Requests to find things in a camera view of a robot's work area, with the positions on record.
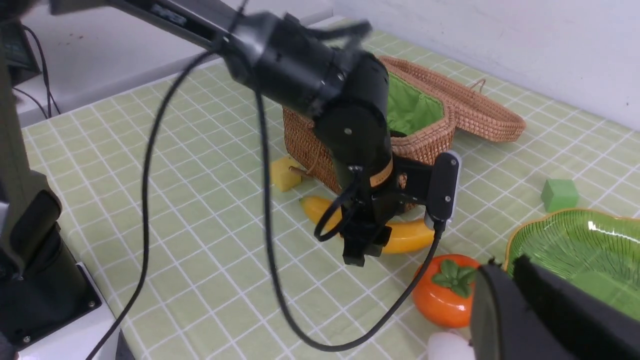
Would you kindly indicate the green checkered tablecloth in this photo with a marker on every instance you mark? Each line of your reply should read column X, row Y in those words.
column 208, row 295

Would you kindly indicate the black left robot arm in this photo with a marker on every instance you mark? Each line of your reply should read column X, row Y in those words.
column 321, row 74

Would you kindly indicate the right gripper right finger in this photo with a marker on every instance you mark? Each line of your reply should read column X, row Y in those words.
column 585, row 326

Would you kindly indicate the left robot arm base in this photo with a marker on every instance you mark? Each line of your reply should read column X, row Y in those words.
column 51, row 308

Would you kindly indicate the woven wicker basket green lining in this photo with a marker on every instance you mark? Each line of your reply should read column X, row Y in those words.
column 419, row 112

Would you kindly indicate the yellow foam block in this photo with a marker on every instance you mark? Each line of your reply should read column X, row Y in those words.
column 286, row 173

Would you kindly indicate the orange persimmon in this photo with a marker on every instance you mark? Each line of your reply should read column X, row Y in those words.
column 444, row 295

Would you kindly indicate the woven wicker basket lid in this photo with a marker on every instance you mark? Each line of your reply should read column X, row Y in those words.
column 464, row 108

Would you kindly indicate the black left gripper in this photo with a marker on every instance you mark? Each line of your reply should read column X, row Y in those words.
column 372, row 200

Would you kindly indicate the yellow banana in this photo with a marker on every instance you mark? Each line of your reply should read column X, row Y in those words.
column 405, row 237

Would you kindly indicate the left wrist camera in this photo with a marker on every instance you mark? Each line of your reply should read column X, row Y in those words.
column 442, row 191

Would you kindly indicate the white radish with leaves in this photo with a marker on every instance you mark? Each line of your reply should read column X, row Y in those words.
column 448, row 346

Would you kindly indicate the green foam cube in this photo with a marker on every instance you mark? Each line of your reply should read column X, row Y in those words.
column 559, row 194

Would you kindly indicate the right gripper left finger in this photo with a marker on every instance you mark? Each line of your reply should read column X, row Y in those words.
column 503, row 326

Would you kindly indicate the green glass leaf plate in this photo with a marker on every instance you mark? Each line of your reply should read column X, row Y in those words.
column 597, row 252

